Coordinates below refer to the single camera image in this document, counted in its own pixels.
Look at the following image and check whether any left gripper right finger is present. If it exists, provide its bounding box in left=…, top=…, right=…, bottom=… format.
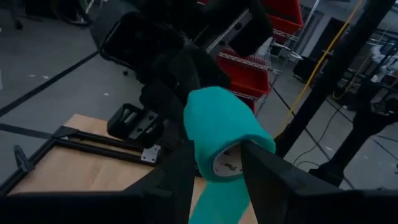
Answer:
left=241, top=139, right=398, bottom=224

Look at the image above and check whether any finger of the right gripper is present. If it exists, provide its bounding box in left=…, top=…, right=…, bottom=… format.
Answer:
left=205, top=0, right=275, bottom=58
left=107, top=103, right=165, bottom=149

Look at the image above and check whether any yellow hanging cable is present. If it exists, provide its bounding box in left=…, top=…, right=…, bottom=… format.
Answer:
left=273, top=0, right=364, bottom=139

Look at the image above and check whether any red bin shelf rack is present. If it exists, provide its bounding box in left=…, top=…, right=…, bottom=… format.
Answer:
left=214, top=0, right=305, bottom=114

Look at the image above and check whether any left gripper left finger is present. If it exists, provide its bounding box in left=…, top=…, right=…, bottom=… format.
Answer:
left=0, top=139, right=197, bottom=224

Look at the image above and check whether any black stand leg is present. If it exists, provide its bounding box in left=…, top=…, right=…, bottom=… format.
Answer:
left=308, top=102, right=398, bottom=188

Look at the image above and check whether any black gantry post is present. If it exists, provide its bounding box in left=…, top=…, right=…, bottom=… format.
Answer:
left=275, top=0, right=396, bottom=158

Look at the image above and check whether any teal elastic bandage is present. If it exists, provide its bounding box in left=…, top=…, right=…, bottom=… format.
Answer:
left=182, top=85, right=277, bottom=224

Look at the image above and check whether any black computer tower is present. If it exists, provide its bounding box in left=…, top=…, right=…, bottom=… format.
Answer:
left=294, top=17, right=343, bottom=83

